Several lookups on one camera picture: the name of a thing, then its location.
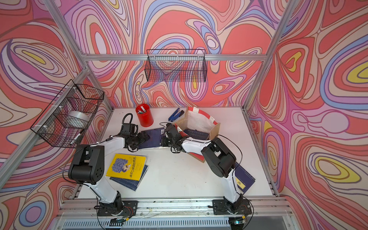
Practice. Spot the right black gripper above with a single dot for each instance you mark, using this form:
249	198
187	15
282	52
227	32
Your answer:
163	141

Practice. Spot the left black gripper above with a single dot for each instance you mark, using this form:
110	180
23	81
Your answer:
142	139

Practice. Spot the dark blue book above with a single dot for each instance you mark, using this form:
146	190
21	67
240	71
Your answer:
155	139
197	133

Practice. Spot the purple book yellow label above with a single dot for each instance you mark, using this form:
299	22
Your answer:
243	179

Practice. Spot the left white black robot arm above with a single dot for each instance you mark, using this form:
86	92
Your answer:
90	162

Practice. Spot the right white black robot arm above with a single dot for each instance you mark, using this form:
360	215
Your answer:
217	155

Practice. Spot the yellow cover book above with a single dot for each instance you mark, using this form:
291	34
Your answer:
128	167

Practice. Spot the red pen holder cup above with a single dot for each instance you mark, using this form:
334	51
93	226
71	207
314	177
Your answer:
144	115

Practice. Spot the blue book under yellow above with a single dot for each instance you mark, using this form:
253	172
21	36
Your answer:
131	184

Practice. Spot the silver tape roll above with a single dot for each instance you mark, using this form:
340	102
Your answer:
77	119

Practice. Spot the white marker in basket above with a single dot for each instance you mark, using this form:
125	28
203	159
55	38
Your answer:
77	139

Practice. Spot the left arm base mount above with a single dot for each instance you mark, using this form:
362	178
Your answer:
119	207

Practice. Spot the left black wire basket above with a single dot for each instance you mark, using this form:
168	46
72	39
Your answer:
72	97

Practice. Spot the black wire basket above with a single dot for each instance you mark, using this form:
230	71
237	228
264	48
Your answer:
72	97
176	65

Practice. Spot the back black wire basket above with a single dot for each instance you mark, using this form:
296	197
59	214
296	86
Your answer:
176	65

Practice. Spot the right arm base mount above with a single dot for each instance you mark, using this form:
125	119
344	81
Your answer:
225	207

